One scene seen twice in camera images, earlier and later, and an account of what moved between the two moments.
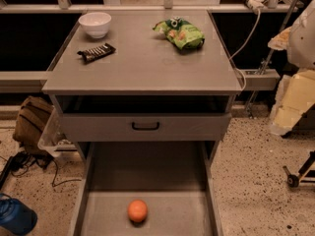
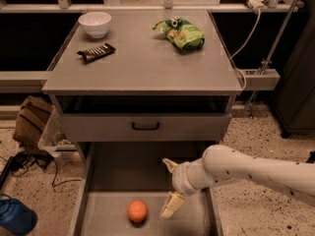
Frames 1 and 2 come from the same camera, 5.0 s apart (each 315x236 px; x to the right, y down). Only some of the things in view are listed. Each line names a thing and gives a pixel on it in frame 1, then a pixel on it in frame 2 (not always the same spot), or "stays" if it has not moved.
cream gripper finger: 281,41 -> 173,203
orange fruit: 137,210 stays
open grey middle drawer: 178,181 stays
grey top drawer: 150,127 stays
